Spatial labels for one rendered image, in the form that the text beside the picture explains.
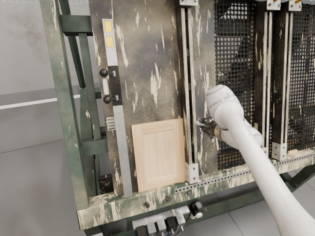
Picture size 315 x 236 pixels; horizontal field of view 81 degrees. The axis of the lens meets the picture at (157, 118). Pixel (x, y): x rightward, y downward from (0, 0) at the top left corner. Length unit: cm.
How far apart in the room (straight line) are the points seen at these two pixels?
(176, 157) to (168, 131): 17
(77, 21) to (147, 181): 94
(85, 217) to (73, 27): 98
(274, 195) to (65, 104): 87
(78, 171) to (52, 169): 144
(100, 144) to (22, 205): 143
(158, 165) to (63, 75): 70
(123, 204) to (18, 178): 162
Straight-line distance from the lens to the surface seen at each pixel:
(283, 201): 55
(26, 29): 336
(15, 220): 233
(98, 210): 116
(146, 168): 112
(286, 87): 155
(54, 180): 239
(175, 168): 119
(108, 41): 100
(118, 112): 98
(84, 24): 110
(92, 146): 109
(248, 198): 226
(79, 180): 107
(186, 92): 105
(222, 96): 69
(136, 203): 117
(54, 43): 100
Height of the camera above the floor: 195
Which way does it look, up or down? 42 degrees down
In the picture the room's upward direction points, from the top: 8 degrees clockwise
